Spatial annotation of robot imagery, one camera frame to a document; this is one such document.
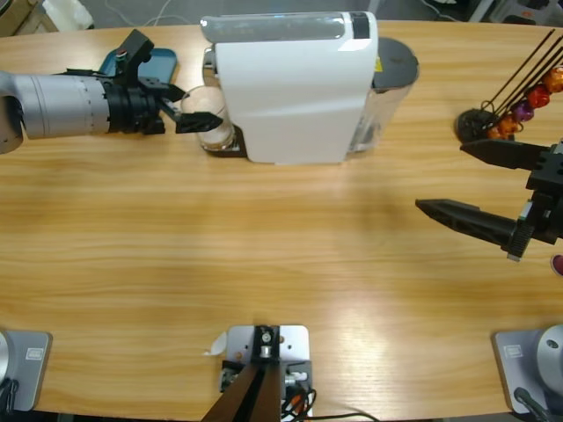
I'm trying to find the clear drinking glass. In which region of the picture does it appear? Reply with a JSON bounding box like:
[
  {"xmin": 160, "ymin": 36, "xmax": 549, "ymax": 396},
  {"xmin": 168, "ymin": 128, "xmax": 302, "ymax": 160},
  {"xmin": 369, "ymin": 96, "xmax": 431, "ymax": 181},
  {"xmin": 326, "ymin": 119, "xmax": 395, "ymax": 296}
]
[{"xmin": 180, "ymin": 85, "xmax": 237, "ymax": 151}]

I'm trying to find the white floor cable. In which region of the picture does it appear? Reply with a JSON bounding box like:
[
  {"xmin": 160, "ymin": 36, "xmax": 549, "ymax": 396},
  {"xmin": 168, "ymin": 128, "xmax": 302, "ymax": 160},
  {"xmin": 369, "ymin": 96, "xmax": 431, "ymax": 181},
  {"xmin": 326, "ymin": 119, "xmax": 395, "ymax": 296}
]
[{"xmin": 103, "ymin": 0, "xmax": 197, "ymax": 28}]

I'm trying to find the dark camera post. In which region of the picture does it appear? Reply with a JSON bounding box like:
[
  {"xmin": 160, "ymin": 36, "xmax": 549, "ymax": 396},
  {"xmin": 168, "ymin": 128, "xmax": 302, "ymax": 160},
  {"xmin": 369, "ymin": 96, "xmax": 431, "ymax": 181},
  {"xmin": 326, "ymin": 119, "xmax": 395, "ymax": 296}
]
[{"xmin": 201, "ymin": 324, "xmax": 282, "ymax": 422}]

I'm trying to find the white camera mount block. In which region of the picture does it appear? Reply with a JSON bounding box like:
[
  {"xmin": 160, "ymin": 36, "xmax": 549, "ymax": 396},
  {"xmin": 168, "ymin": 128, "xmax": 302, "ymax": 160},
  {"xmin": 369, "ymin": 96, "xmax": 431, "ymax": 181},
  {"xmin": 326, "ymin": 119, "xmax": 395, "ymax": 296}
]
[{"xmin": 222, "ymin": 324, "xmax": 314, "ymax": 418}]

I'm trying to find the white capsule coffee machine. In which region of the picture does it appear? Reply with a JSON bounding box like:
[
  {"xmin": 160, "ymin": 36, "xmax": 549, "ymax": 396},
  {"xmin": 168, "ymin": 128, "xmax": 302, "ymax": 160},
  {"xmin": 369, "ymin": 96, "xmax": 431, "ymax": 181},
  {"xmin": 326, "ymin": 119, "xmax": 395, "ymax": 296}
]
[{"xmin": 200, "ymin": 11, "xmax": 380, "ymax": 167}]

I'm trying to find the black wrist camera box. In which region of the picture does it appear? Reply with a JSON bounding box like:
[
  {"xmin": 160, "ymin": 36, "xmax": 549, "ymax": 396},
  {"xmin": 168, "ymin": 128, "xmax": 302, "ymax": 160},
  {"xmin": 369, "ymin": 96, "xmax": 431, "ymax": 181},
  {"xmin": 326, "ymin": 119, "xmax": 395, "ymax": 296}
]
[{"xmin": 114, "ymin": 28, "xmax": 156, "ymax": 87}]

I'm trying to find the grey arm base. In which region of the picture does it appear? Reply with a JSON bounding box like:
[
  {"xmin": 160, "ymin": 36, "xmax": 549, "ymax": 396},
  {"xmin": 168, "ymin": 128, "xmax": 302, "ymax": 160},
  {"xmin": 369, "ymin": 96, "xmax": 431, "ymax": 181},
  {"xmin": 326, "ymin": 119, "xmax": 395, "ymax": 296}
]
[
  {"xmin": 491, "ymin": 324, "xmax": 563, "ymax": 414},
  {"xmin": 0, "ymin": 329, "xmax": 53, "ymax": 412}
]

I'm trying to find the purple coffee capsule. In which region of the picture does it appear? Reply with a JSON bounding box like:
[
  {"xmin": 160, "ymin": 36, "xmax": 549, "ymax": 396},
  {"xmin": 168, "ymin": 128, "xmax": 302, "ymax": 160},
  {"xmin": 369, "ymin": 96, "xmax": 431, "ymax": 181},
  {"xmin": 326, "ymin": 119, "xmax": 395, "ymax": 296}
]
[{"xmin": 513, "ymin": 101, "xmax": 536, "ymax": 122}]

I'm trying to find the black power cable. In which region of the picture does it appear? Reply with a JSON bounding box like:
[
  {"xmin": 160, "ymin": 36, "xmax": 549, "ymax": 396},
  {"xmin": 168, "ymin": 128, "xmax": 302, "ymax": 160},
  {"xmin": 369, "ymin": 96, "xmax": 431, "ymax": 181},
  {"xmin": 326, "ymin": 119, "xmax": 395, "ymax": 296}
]
[{"xmin": 307, "ymin": 411, "xmax": 380, "ymax": 422}]

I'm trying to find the grey stool with orange mark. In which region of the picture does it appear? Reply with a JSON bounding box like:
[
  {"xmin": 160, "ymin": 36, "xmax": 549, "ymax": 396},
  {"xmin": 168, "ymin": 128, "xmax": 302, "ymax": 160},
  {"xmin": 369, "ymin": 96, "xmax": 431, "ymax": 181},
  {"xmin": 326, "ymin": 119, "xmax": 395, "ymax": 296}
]
[{"xmin": 494, "ymin": 0, "xmax": 563, "ymax": 25}]

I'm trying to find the orange black wire bundle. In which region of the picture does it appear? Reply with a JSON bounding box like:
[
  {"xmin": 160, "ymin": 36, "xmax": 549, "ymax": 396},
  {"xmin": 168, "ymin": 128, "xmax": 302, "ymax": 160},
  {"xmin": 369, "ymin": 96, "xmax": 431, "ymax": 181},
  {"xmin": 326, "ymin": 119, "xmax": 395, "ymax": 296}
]
[{"xmin": 280, "ymin": 386, "xmax": 318, "ymax": 422}]

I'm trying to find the black capsule rack stand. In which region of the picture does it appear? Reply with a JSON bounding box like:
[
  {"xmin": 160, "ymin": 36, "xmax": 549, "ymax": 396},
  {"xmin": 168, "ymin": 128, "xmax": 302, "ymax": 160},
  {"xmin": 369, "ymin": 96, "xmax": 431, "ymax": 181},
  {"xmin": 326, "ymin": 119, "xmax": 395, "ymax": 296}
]
[{"xmin": 455, "ymin": 28, "xmax": 563, "ymax": 144}]

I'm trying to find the black base cable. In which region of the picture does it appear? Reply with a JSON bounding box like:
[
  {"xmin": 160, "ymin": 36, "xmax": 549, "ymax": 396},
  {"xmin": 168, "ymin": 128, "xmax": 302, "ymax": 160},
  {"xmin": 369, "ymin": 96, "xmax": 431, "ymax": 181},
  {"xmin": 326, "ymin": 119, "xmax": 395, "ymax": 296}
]
[
  {"xmin": 513, "ymin": 387, "xmax": 551, "ymax": 422},
  {"xmin": 0, "ymin": 378, "xmax": 21, "ymax": 412}
]

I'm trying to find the white tape scrap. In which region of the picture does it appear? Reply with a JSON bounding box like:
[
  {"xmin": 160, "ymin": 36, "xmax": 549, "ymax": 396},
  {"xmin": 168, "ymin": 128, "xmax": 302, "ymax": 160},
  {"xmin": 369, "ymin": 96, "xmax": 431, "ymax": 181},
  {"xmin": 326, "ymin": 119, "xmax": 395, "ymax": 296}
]
[{"xmin": 201, "ymin": 331, "xmax": 229, "ymax": 357}]

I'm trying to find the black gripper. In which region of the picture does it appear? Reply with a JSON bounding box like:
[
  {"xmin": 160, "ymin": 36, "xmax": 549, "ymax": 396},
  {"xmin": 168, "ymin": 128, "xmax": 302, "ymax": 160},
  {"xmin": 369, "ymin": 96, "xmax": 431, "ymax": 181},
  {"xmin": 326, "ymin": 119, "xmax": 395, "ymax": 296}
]
[
  {"xmin": 414, "ymin": 139, "xmax": 563, "ymax": 263},
  {"xmin": 103, "ymin": 76, "xmax": 224, "ymax": 136}
]

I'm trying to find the clear water tank black lid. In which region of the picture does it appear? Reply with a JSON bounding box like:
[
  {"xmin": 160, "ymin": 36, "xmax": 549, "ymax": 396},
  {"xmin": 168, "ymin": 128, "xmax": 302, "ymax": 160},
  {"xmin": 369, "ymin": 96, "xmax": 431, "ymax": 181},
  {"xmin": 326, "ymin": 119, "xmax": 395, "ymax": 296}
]
[{"xmin": 349, "ymin": 37, "xmax": 421, "ymax": 155}]

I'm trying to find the wooden crate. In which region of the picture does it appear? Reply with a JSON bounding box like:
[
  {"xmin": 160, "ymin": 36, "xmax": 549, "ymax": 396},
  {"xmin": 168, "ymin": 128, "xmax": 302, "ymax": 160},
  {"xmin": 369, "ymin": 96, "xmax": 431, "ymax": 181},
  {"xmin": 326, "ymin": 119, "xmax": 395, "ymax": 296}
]
[{"xmin": 0, "ymin": 0, "xmax": 61, "ymax": 37}]

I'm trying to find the teal plastic tray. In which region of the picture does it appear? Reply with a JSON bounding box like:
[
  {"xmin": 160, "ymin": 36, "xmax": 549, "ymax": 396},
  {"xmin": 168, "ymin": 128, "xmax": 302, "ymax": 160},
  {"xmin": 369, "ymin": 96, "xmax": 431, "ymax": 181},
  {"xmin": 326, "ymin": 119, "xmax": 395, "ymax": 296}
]
[{"xmin": 99, "ymin": 47, "xmax": 179, "ymax": 84}]

